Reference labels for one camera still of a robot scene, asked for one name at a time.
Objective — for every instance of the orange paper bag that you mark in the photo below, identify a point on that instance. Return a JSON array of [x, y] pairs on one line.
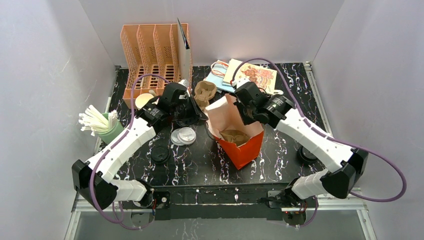
[[222, 115]]

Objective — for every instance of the white cup lid underneath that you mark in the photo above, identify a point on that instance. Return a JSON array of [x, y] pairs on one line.
[[174, 137]]

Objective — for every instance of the black cup lid left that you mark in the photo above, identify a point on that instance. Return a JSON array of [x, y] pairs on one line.
[[160, 154]]

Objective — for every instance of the orange plastic file organizer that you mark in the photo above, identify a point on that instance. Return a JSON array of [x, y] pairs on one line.
[[152, 49]]

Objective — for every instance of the light blue paper bag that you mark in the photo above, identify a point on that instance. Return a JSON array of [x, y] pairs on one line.
[[216, 76]]

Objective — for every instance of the aluminium rail frame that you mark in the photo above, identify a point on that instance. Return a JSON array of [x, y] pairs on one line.
[[332, 219]]

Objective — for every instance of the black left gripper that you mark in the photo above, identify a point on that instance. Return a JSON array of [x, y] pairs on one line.
[[191, 110]]

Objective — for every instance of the brown pulp cup carrier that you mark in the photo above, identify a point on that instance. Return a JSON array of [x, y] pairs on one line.
[[204, 91], [235, 136]]

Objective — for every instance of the green straw holder cup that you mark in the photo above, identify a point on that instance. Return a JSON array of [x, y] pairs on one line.
[[114, 127]]

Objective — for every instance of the black cup lid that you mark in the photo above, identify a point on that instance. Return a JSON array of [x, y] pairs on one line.
[[160, 154], [305, 157]]

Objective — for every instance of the white wrapped straws bundle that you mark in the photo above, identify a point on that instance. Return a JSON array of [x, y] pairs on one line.
[[97, 123]]

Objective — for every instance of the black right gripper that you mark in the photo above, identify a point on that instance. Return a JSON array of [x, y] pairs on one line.
[[247, 112]]

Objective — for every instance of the black cup lid right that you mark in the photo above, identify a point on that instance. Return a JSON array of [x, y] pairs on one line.
[[305, 157]]

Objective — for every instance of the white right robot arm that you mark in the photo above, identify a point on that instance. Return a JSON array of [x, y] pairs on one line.
[[344, 165]]

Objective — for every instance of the white cup lid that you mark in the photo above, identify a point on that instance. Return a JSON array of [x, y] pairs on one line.
[[186, 135]]

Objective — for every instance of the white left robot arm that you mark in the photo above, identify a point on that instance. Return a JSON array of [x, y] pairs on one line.
[[94, 179]]

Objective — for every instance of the grey folder in organizer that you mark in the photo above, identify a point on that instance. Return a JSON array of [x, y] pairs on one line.
[[184, 51]]

